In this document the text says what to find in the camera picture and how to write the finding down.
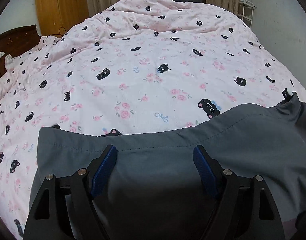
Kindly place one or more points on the white wire rack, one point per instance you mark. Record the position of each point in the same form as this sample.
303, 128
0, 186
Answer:
246, 12

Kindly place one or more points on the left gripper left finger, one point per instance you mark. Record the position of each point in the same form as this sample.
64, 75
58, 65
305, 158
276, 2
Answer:
63, 207

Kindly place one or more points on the white drawstring toggle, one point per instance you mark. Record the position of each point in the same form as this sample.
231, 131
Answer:
287, 93

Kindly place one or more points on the light wooden wardrobe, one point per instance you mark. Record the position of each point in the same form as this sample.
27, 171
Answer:
55, 16

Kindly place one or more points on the pink cat print duvet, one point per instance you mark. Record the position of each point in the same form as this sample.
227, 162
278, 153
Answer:
139, 66

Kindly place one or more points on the dark wooden headboard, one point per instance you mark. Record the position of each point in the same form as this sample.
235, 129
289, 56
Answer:
17, 41

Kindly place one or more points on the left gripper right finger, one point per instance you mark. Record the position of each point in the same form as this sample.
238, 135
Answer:
237, 207

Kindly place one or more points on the grey garment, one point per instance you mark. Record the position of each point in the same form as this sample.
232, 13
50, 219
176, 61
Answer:
155, 191

